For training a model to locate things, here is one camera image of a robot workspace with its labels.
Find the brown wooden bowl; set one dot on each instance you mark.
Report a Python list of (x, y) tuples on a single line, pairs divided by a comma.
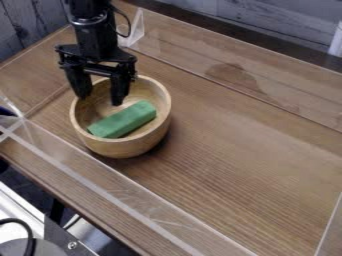
[(96, 107)]

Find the clear acrylic front wall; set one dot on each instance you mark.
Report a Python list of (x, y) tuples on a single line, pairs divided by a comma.
[(124, 209)]

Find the black table leg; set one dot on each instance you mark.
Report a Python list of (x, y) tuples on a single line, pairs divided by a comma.
[(56, 211)]

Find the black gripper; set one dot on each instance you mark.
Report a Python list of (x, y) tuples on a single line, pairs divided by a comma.
[(95, 55)]

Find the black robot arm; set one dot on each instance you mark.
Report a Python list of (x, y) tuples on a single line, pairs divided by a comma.
[(91, 8)]

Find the white post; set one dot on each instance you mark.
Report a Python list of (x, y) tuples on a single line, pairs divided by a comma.
[(336, 46)]

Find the green rectangular block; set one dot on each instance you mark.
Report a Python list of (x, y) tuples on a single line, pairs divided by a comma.
[(124, 121)]

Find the grey metal base plate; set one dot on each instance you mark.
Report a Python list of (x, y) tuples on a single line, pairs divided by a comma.
[(64, 244)]

